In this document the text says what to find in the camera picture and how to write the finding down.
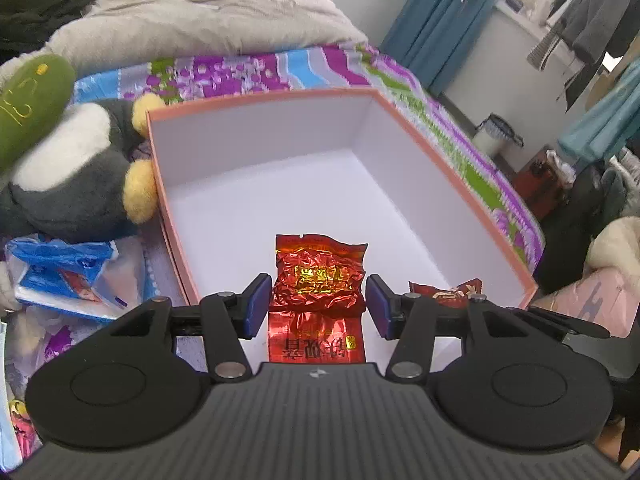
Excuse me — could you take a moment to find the blue tissue pack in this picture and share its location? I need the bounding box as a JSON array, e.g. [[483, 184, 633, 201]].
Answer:
[[5, 237, 146, 323]]

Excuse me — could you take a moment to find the grey hanging jacket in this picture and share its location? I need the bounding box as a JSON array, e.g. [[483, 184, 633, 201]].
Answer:
[[562, 0, 640, 66]]

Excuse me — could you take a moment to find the pink fabric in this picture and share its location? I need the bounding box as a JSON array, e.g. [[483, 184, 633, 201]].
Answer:
[[532, 265, 640, 338]]

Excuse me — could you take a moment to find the orange cardboard box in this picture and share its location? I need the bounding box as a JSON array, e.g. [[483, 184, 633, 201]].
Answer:
[[145, 87, 540, 361]]

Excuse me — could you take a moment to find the white trash bin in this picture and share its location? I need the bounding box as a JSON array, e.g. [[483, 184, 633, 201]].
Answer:
[[472, 115, 523, 161]]

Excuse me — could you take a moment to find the green embroidered plush stick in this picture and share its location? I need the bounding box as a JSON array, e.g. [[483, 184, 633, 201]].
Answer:
[[0, 52, 77, 176]]

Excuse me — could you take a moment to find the white fluffy cushion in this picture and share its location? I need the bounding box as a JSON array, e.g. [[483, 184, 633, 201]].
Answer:
[[585, 217, 640, 281]]

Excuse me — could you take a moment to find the beige duvet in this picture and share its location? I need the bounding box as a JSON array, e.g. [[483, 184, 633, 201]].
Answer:
[[0, 0, 371, 78]]

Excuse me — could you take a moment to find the dark red stool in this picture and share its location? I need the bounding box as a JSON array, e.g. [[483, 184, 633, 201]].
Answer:
[[515, 147, 571, 221]]

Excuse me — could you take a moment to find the colourful striped bed sheet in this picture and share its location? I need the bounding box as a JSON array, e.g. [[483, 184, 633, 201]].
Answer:
[[0, 42, 546, 461]]

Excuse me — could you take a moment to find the red foil tea packet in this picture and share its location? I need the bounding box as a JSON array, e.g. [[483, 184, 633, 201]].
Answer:
[[267, 232, 370, 363]]

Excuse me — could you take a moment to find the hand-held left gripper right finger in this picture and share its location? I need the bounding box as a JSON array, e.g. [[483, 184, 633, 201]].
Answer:
[[365, 274, 543, 382]]

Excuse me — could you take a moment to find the printed clear plastic bag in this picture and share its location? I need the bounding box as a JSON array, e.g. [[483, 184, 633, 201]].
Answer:
[[0, 310, 56, 466]]

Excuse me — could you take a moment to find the black garment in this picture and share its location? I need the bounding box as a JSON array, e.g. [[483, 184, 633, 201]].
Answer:
[[0, 0, 98, 66]]

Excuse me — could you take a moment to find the small red snack packet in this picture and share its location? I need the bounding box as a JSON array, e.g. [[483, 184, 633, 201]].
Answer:
[[407, 278, 485, 309]]

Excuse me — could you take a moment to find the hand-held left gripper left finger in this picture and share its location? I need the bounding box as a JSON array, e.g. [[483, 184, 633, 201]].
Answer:
[[107, 274, 273, 383]]

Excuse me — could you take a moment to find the blue curtain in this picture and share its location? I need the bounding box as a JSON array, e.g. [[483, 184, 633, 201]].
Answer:
[[382, 0, 501, 98]]

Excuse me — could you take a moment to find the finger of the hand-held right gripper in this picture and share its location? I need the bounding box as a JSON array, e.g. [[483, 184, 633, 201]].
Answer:
[[525, 305, 612, 339]]

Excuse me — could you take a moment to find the panda plush toy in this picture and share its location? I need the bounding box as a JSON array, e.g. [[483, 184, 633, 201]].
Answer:
[[0, 92, 166, 246]]

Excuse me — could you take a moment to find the teal hanging cloth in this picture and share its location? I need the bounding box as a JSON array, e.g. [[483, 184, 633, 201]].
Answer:
[[557, 60, 640, 161]]

